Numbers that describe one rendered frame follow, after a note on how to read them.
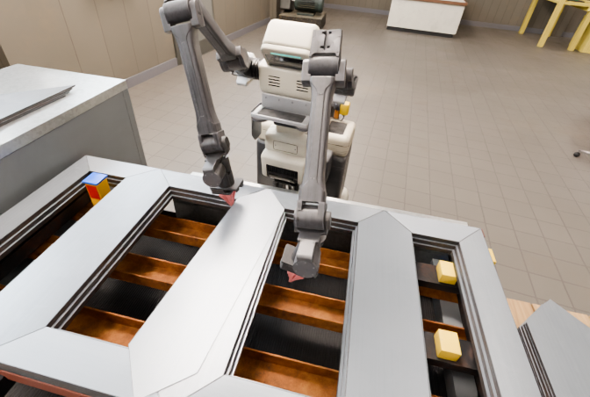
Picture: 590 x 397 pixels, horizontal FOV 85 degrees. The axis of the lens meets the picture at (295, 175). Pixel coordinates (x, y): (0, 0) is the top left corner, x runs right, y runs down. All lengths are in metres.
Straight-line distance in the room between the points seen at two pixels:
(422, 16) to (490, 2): 2.79
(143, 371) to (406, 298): 0.67
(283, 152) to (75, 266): 0.93
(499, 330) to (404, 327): 0.25
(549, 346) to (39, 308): 1.28
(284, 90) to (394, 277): 0.85
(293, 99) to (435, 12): 7.78
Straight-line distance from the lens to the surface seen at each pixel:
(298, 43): 1.28
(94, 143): 1.67
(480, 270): 1.16
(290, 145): 1.51
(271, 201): 1.18
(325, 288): 1.33
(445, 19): 9.05
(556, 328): 1.17
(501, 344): 1.03
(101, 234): 1.18
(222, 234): 1.07
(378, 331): 0.92
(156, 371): 0.87
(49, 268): 1.15
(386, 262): 1.05
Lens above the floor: 1.64
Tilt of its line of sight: 36 degrees down
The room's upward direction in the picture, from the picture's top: 5 degrees clockwise
